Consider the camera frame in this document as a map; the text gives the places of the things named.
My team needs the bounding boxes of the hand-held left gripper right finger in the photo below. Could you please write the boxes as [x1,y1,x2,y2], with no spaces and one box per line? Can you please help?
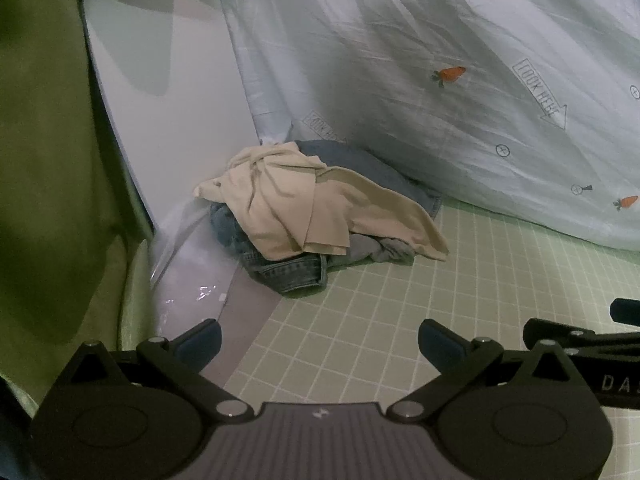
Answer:
[387,319,596,421]

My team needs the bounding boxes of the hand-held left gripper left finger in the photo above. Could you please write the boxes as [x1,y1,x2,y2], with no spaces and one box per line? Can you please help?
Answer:
[47,319,257,421]

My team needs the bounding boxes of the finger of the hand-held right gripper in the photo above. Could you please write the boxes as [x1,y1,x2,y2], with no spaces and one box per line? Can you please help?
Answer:
[523,317,640,357]
[610,298,640,324]

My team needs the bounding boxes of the beige shirt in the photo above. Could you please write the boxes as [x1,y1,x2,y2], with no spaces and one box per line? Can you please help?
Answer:
[193,141,450,262]

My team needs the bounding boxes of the clear plastic film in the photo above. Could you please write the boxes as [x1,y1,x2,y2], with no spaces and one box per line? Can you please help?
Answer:
[149,200,238,313]

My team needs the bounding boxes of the grey garment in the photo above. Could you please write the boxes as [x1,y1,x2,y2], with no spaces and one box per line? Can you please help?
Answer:
[347,234,416,266]

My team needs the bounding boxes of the blue jeans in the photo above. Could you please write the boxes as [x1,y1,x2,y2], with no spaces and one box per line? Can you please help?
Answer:
[209,139,443,296]

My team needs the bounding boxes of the white bed board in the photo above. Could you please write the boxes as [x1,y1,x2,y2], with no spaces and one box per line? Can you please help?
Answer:
[81,0,282,376]

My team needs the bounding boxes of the green curtain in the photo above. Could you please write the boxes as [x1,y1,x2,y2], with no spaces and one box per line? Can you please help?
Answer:
[0,0,166,411]

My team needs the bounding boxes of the carrot print light blue duvet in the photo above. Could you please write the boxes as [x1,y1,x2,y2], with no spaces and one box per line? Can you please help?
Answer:
[220,0,640,252]

